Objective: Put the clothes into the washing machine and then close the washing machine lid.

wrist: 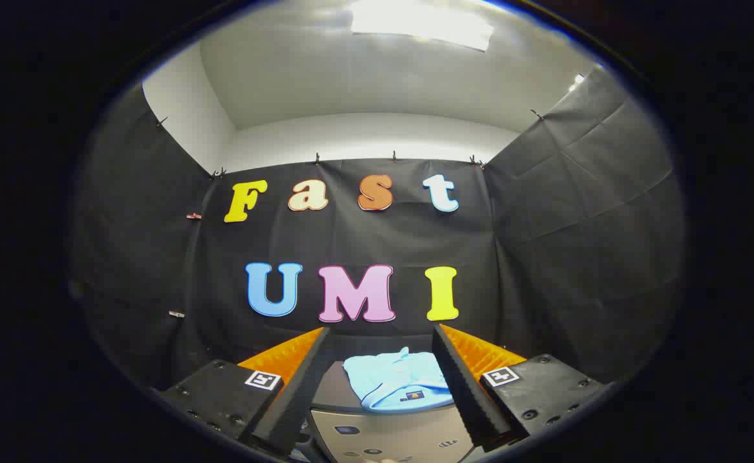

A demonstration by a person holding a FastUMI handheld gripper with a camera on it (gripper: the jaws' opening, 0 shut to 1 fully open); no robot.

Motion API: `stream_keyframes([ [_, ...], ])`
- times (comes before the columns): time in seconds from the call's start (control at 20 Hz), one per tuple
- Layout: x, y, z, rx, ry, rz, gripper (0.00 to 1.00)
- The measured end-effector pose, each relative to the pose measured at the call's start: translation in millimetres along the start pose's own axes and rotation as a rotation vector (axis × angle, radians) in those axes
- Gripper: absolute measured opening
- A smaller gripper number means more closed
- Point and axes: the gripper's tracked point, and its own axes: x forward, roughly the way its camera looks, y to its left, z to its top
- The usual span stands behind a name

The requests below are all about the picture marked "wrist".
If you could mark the black backdrop cloth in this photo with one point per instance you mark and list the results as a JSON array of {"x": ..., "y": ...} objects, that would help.
[{"x": 364, "y": 238}]

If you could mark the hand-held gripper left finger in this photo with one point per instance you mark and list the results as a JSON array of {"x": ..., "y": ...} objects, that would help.
[{"x": 296, "y": 392}]

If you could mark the light blue button shirt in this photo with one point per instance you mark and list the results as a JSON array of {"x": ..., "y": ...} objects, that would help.
[{"x": 390, "y": 379}]

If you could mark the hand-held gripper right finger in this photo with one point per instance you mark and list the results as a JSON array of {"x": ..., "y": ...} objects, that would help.
[{"x": 464, "y": 392}]

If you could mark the row of black clips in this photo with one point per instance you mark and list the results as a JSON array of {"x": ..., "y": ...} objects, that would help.
[{"x": 394, "y": 155}]

